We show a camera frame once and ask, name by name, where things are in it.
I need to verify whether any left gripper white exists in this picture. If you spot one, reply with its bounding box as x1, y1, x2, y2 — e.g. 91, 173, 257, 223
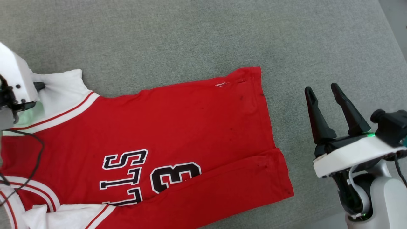
0, 42, 46, 112

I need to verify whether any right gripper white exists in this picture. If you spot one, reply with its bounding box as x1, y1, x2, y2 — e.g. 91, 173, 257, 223
304, 83, 407, 179

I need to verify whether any red basketball jersey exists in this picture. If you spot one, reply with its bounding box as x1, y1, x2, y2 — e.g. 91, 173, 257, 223
0, 66, 294, 229

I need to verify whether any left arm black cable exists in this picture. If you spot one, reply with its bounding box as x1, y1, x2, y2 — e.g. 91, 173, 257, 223
0, 128, 45, 205

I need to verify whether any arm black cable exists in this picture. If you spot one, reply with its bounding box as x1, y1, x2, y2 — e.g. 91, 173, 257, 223
394, 153, 407, 189
0, 128, 45, 205

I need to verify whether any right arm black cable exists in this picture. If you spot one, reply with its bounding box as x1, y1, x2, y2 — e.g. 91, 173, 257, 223
394, 153, 407, 189

